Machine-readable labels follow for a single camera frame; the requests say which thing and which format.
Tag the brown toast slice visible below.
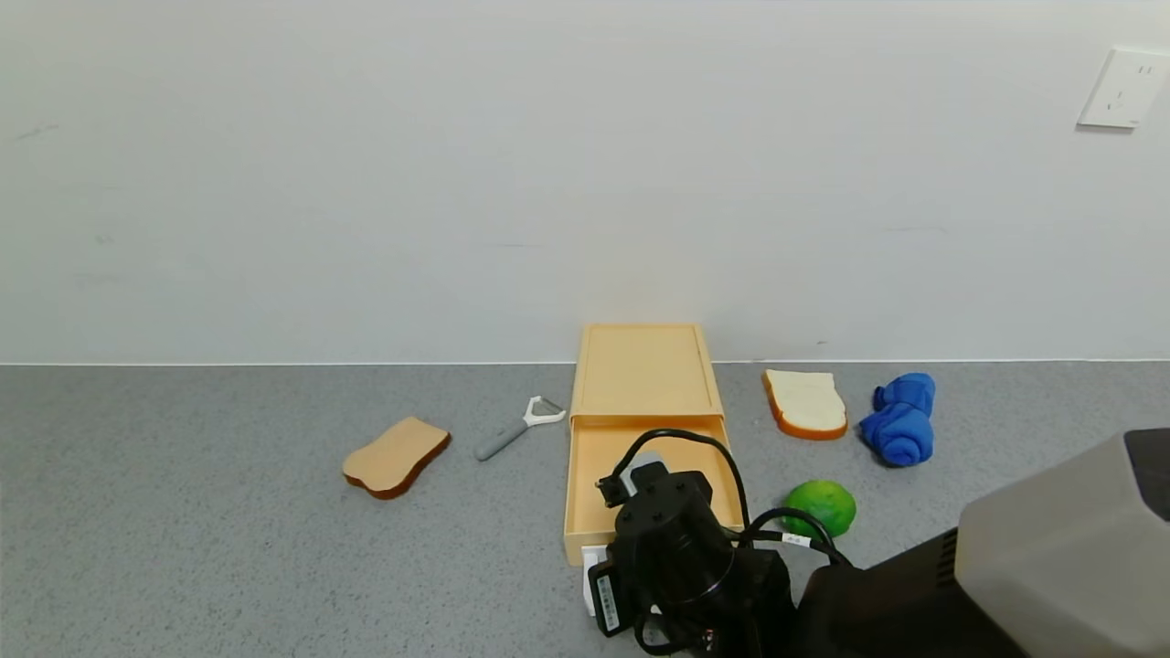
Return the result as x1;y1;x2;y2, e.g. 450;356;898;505
343;417;452;501

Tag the grey handled white peeler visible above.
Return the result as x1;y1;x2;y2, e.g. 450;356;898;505
473;396;568;462

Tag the yellow drawer with white handle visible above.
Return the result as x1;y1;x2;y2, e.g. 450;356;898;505
564;414;746;615

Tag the black camera cable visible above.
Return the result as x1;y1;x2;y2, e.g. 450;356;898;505
596;428;752;531

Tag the green lime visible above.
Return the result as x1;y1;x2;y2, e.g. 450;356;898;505
783;480;858;540

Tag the white bread slice orange crust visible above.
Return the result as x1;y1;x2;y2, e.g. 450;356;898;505
762;369;849;442

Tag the white wall socket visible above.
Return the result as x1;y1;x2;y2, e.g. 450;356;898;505
1077;48;1170;130

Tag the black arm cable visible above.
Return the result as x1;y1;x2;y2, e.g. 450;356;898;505
736;507;856;569

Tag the blue rolled towel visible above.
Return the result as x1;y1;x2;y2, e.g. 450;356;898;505
859;372;937;468

